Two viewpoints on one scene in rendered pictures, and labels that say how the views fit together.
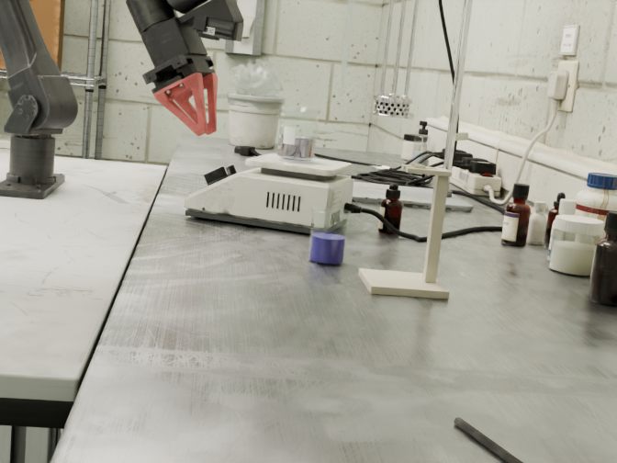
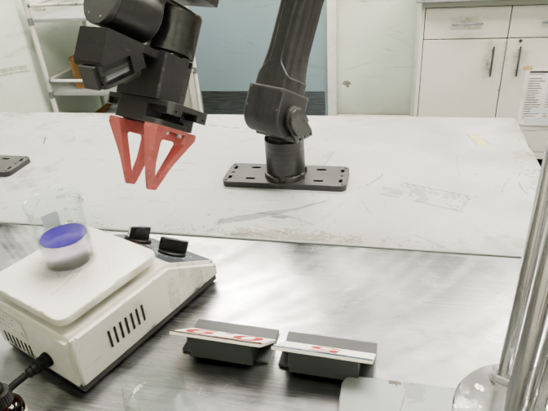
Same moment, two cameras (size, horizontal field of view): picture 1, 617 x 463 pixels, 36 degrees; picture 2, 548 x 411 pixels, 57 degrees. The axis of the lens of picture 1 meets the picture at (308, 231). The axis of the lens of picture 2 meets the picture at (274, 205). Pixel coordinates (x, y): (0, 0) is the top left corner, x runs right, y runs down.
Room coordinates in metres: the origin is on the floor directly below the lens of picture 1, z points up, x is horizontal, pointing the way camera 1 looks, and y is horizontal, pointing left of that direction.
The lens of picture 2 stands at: (1.62, -0.30, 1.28)
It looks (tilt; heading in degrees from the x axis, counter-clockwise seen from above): 30 degrees down; 111
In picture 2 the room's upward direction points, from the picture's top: 4 degrees counter-clockwise
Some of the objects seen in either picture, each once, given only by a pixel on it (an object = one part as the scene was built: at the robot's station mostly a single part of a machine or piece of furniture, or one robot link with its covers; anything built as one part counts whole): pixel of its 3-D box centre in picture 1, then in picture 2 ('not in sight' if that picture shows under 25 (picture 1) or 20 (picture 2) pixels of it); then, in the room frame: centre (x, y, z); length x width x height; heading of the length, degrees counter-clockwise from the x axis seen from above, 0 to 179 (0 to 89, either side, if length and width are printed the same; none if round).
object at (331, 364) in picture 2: not in sight; (326, 346); (1.54, 0.04, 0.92); 0.09 x 0.06 x 0.04; 4
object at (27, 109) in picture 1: (40, 116); (280, 121); (1.38, 0.40, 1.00); 0.09 x 0.06 x 0.06; 158
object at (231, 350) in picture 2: not in sight; (227, 332); (1.44, 0.04, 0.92); 0.09 x 0.06 x 0.04; 4
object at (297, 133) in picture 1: (297, 133); (64, 231); (1.28, 0.03, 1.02); 0.06 x 0.05 x 0.08; 2
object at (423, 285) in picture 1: (409, 226); not in sight; (0.97, -0.10, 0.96); 0.08 x 0.08 x 0.13; 7
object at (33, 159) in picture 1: (31, 160); (285, 156); (1.38, 0.41, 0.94); 0.20 x 0.07 x 0.08; 6
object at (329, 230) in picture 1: (328, 235); not in sight; (1.06, -0.02, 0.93); 0.04 x 0.04 x 0.06
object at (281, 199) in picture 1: (278, 193); (104, 289); (1.29, 0.05, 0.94); 0.22 x 0.13 x 0.08; 75
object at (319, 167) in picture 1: (299, 163); (74, 268); (1.28, 0.02, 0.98); 0.12 x 0.12 x 0.01; 75
